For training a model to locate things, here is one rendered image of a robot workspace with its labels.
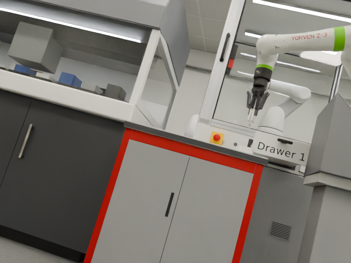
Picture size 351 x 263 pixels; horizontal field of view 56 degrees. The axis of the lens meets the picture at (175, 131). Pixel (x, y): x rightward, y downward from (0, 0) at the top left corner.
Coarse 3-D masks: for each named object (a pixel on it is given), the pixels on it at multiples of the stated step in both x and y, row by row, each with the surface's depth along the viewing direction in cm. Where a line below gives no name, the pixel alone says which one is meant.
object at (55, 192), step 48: (48, 0) 196; (96, 0) 193; (144, 0) 191; (0, 96) 196; (48, 96) 186; (96, 96) 183; (0, 144) 191; (48, 144) 188; (96, 144) 185; (0, 192) 185; (48, 192) 183; (96, 192) 180; (48, 240) 178
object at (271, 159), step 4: (260, 156) 185; (264, 156) 180; (268, 160) 191; (272, 160) 187; (276, 160) 182; (280, 160) 178; (280, 164) 194; (284, 164) 189; (288, 164) 185; (292, 164) 180; (296, 164) 177
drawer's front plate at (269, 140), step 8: (256, 136) 168; (264, 136) 167; (272, 136) 167; (256, 144) 167; (264, 144) 166; (272, 144) 166; (280, 144) 166; (288, 144) 165; (296, 144) 165; (304, 144) 165; (256, 152) 166; (264, 152) 166; (288, 152) 165; (296, 152) 164; (304, 152) 164; (288, 160) 164; (296, 160) 164
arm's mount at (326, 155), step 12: (336, 96) 131; (324, 108) 151; (336, 108) 130; (348, 108) 129; (324, 120) 143; (336, 120) 129; (348, 120) 128; (324, 132) 136; (336, 132) 128; (348, 132) 127; (312, 144) 159; (324, 144) 130; (336, 144) 127; (348, 144) 126; (312, 156) 150; (324, 156) 127; (336, 156) 126; (348, 156) 125; (312, 168) 143; (324, 168) 126; (336, 168) 125; (348, 168) 124
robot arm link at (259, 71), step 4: (256, 68) 179; (260, 68) 177; (264, 68) 176; (256, 72) 177; (260, 72) 176; (264, 72) 175; (268, 72) 176; (272, 72) 179; (256, 76) 177; (260, 76) 176; (264, 76) 175; (268, 76) 176; (268, 80) 178
